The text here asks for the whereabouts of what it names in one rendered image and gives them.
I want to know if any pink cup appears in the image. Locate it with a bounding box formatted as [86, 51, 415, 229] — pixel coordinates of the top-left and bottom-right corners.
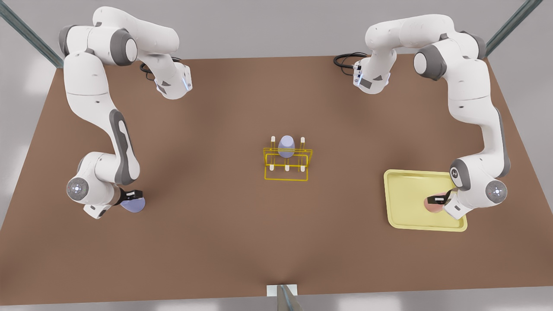
[424, 192, 451, 213]

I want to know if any lavender cup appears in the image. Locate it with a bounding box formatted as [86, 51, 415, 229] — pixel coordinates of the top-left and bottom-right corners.
[278, 135, 296, 159]
[120, 197, 146, 214]

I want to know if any black cable loop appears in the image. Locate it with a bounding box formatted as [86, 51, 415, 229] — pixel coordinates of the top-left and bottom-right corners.
[334, 52, 369, 69]
[140, 57, 183, 82]

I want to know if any pale yellow tray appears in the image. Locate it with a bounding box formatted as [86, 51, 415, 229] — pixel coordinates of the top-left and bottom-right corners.
[384, 169, 468, 232]

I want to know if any yellow wire cup rack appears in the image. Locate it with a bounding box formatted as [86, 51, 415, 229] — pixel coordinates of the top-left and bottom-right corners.
[263, 136, 313, 181]

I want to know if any silver frame post with foot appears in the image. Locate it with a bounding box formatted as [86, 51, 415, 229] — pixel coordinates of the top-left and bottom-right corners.
[267, 284, 299, 311]

